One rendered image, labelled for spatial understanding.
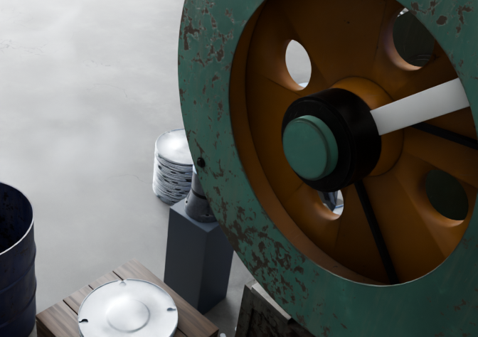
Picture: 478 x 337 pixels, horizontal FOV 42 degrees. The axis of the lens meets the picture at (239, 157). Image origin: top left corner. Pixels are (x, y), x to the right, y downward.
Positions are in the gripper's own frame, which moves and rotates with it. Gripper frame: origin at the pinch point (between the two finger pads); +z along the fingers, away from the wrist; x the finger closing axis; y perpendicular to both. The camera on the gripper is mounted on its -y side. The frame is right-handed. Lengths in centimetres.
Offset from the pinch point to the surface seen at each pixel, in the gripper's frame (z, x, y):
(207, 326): 32, 22, 39
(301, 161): -43, 60, -27
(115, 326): 21, 41, 56
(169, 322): 26, 30, 46
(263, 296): 12.4, 27.5, 11.1
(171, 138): 10, -69, 113
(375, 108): -49, 52, -37
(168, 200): 35, -55, 112
